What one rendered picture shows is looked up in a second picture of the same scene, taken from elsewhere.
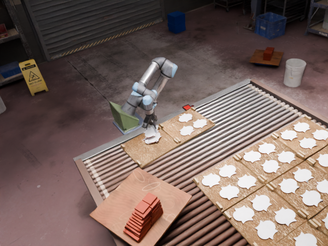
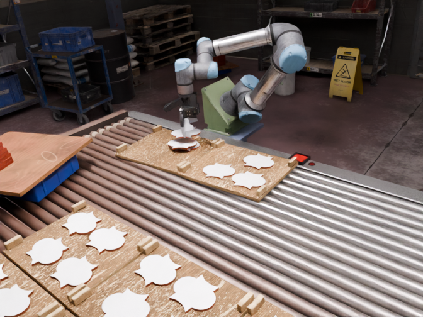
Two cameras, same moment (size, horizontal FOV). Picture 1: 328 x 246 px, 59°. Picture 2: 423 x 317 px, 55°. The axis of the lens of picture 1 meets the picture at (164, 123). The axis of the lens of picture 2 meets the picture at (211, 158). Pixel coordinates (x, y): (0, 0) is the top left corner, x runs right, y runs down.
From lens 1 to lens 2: 2.33 m
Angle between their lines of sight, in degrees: 57
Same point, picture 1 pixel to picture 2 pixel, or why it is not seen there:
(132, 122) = (217, 121)
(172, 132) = (209, 159)
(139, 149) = (156, 143)
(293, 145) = not seen: outside the picture
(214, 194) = (48, 233)
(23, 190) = not seen: hidden behind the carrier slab
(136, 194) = (35, 150)
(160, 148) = (163, 158)
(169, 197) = (21, 174)
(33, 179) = not seen: hidden behind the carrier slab
